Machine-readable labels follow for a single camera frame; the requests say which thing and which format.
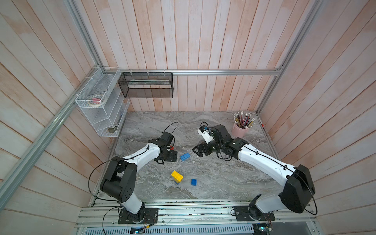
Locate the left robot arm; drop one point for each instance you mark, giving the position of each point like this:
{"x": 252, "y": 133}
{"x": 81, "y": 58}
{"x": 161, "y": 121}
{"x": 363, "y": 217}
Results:
{"x": 120, "y": 177}

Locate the light blue long lego brick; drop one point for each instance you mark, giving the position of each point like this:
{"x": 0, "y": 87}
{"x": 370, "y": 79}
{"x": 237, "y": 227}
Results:
{"x": 185, "y": 156}

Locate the yellow long lego brick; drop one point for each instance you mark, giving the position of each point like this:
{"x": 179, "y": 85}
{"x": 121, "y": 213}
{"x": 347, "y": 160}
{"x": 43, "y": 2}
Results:
{"x": 177, "y": 177}

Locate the pink pencil cup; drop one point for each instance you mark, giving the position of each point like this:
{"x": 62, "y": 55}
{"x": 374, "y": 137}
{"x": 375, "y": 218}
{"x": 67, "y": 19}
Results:
{"x": 238, "y": 132}

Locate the bundle of pencils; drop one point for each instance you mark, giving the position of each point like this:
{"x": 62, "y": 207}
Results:
{"x": 244, "y": 120}

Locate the black mesh basket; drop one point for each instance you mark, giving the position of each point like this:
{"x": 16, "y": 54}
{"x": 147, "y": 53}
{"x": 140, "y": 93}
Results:
{"x": 146, "y": 85}

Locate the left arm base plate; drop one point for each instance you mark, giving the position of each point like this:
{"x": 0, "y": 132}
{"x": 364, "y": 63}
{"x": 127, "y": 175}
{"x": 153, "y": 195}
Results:
{"x": 148, "y": 216}

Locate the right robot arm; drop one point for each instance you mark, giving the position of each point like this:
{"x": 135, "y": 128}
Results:
{"x": 298, "y": 188}

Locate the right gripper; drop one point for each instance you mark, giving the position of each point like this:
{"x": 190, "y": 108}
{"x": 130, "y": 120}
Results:
{"x": 204, "y": 146}

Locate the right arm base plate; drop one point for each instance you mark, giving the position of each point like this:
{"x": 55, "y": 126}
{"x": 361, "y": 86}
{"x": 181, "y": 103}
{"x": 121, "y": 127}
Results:
{"x": 248, "y": 213}

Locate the aluminium mounting rail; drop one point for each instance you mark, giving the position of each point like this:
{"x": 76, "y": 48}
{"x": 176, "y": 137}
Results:
{"x": 186, "y": 212}

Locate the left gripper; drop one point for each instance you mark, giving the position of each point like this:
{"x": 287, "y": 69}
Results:
{"x": 171, "y": 157}

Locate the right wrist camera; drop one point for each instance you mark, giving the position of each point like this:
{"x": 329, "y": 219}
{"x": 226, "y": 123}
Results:
{"x": 205, "y": 133}

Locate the tape roll on shelf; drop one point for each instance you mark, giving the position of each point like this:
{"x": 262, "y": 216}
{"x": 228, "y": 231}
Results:
{"x": 97, "y": 100}

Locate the white wire shelf rack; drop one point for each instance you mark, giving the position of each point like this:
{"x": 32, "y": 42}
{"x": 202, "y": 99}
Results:
{"x": 108, "y": 119}

